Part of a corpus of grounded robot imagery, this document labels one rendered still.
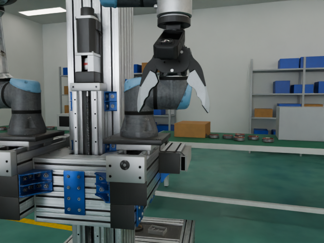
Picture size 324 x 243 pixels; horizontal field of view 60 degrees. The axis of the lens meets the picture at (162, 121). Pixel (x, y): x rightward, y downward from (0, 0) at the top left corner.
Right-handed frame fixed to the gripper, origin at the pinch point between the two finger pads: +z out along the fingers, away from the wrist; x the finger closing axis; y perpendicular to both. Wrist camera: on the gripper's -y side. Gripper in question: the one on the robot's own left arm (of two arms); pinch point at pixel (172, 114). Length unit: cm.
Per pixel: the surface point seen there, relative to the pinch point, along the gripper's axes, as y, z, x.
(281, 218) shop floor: 225, 115, -79
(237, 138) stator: 232, 38, -36
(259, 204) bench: 210, 97, -55
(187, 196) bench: 220, 97, 14
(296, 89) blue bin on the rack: 551, -21, -180
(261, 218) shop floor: 222, 115, -59
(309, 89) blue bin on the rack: 549, -20, -203
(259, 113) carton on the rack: 564, 29, -111
